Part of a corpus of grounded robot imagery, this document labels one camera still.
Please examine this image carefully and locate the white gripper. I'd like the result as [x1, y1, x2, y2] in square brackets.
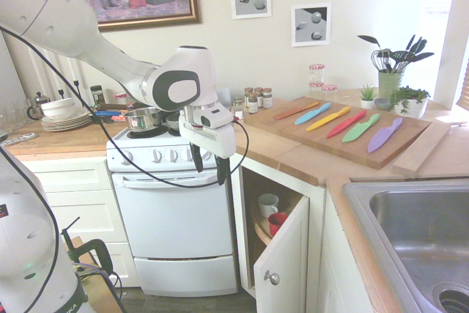
[178, 113, 237, 186]

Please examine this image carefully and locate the white cabinet door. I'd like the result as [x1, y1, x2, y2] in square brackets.
[253, 195, 311, 313]

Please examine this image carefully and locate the white corner base cabinet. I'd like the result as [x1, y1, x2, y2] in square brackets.
[229, 161, 329, 313]

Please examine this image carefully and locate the metal cabinet door knob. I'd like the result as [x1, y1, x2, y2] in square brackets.
[263, 270, 281, 287]

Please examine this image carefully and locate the white drawer cabinet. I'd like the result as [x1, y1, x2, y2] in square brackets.
[20, 157, 142, 288]

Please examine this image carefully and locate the gray saucepan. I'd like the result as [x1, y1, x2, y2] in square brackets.
[165, 113, 182, 132]

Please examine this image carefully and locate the white stove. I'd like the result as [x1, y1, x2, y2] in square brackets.
[106, 122, 241, 298]

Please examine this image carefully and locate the white mug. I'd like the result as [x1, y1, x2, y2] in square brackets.
[257, 193, 280, 218]

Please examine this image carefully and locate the stainless steel pot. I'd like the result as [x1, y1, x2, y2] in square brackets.
[124, 106, 164, 133]

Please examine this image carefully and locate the wooden lazy susan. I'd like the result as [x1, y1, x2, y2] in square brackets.
[251, 213, 274, 247]

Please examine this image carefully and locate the red mug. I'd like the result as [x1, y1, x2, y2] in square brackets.
[267, 212, 289, 237]

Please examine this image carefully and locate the orange knife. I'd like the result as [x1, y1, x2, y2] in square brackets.
[273, 101, 321, 121]

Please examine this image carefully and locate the blue knife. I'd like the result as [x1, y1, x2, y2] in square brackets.
[294, 102, 332, 126]

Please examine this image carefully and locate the white oven bottom drawer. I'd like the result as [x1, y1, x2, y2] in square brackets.
[133, 254, 239, 298]

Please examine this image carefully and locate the yellow knife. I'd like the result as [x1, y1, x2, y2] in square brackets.
[306, 106, 352, 132]

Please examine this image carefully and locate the glass jar red checked lid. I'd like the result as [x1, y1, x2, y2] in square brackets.
[308, 81, 325, 101]
[308, 64, 327, 85]
[321, 84, 339, 103]

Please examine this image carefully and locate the dark pepper jar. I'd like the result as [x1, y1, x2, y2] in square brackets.
[89, 85, 105, 109]

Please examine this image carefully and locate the black bar clamp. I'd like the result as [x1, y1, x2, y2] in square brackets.
[59, 216, 115, 281]

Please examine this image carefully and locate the red knife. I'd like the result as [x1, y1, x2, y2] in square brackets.
[326, 109, 368, 139]

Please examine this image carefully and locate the stack of white plates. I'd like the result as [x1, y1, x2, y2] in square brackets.
[40, 113, 94, 133]

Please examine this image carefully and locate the green knife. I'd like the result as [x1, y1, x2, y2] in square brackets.
[341, 113, 381, 144]

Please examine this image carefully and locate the white bowl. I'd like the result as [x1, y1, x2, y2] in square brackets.
[40, 97, 76, 120]

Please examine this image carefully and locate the brown wooden board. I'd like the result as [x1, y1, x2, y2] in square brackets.
[69, 235, 125, 313]

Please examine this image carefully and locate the small succulent in white pot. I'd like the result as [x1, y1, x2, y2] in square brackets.
[359, 83, 379, 111]

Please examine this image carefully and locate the purple knife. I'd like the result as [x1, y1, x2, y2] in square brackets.
[366, 117, 404, 155]

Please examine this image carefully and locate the white radiator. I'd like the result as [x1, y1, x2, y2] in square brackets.
[27, 47, 91, 108]

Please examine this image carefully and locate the french press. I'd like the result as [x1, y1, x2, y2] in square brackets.
[26, 91, 53, 121]

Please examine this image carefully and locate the large wooden cutting board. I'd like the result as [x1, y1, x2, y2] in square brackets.
[243, 96, 433, 172]

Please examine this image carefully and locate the black white patterned tool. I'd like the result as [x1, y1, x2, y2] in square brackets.
[0, 131, 40, 146]

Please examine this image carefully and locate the green utensil holder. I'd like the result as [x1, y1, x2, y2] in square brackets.
[377, 70, 405, 99]

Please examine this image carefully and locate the metal whisk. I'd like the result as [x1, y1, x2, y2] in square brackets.
[370, 48, 391, 73]

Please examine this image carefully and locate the black serving spoon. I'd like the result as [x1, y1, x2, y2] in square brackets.
[357, 34, 384, 58]

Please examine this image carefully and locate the clear glass container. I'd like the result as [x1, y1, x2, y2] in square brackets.
[0, 98, 32, 134]

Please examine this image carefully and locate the trailing plant in white pot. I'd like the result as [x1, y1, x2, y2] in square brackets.
[388, 85, 432, 119]

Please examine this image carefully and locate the light wooden plank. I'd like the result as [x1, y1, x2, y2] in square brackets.
[391, 120, 452, 179]

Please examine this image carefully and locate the stainless steel sink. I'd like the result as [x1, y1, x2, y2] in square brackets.
[341, 178, 469, 313]

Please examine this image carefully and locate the black slotted spoon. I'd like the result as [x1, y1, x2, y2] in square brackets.
[388, 50, 410, 73]

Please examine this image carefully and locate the black spatula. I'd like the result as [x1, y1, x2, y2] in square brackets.
[405, 34, 429, 54]

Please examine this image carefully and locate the wooden window blind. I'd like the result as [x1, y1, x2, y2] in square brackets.
[455, 58, 469, 111]

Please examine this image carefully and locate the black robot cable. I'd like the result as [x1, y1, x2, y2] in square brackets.
[0, 26, 251, 313]

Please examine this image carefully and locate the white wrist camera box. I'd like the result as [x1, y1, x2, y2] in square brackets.
[199, 106, 235, 130]

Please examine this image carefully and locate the white oven door handle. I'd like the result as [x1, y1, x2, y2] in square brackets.
[122, 172, 235, 188]

